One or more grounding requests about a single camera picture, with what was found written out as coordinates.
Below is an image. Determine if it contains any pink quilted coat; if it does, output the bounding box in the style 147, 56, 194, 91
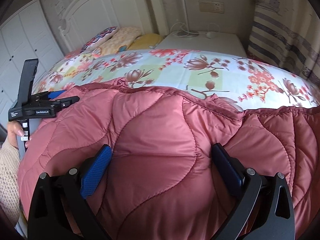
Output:
18, 79, 319, 239

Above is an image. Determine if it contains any small white round object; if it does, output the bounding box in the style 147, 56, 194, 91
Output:
206, 31, 217, 39

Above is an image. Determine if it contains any beige wall socket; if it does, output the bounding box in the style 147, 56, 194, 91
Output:
199, 1, 225, 14

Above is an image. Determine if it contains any yellow pillow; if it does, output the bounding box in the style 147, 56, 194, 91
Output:
128, 33, 163, 50

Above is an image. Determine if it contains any floral bed sheet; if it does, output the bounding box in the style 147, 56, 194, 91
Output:
33, 49, 319, 109

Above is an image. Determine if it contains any white wardrobe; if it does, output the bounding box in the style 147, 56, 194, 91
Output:
0, 0, 63, 128

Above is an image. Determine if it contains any white wall switch panel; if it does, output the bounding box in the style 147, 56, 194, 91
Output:
54, 0, 65, 15

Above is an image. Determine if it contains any patterned curtain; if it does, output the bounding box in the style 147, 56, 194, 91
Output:
248, 0, 319, 85

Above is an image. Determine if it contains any cream textured pillow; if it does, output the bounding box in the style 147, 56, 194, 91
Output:
92, 27, 142, 56

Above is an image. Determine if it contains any slim desk lamp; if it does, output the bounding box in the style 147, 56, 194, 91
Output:
170, 0, 200, 38

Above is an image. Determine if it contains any white wooden headboard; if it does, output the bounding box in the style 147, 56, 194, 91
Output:
59, 0, 169, 51

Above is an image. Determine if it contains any white nightstand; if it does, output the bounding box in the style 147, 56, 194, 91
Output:
155, 32, 247, 57

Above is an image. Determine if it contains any cream knit sleeve forearm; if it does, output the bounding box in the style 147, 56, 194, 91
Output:
0, 138, 20, 226

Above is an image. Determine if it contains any colourful patterned pillow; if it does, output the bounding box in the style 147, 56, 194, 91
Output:
80, 27, 119, 52

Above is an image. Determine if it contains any person's left hand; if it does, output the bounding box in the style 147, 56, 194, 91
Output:
7, 121, 24, 148

